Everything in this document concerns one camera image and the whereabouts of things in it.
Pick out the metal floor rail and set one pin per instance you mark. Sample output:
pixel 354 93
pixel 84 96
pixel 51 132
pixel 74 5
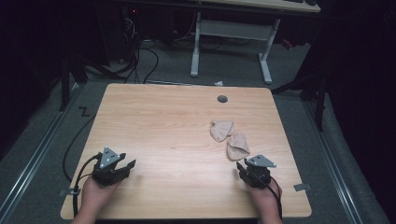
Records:
pixel 334 165
pixel 34 158

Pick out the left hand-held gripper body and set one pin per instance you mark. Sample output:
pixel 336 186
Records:
pixel 107 171

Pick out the white-framed wooden desk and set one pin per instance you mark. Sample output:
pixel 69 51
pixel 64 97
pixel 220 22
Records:
pixel 236 29

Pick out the person's right hand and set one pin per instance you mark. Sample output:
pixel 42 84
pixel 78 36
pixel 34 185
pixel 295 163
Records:
pixel 264 196

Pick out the beige sock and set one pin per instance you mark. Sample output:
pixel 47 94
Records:
pixel 238 147
pixel 221 130

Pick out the person's left hand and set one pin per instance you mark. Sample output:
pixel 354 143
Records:
pixel 95 193

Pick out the red object under desk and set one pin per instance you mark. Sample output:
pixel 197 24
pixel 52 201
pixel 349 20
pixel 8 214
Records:
pixel 287 44

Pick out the black tripod stand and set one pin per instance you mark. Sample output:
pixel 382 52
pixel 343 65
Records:
pixel 314 90
pixel 70 68

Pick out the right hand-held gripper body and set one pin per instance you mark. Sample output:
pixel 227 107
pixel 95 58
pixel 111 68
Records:
pixel 258 175

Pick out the white paper scrap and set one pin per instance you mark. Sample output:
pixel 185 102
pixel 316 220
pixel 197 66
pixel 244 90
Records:
pixel 219 83

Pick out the grey metal table bracket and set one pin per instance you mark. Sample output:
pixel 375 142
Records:
pixel 302 187
pixel 67 192

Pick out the grey round table grommet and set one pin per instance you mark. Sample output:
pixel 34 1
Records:
pixel 222 99

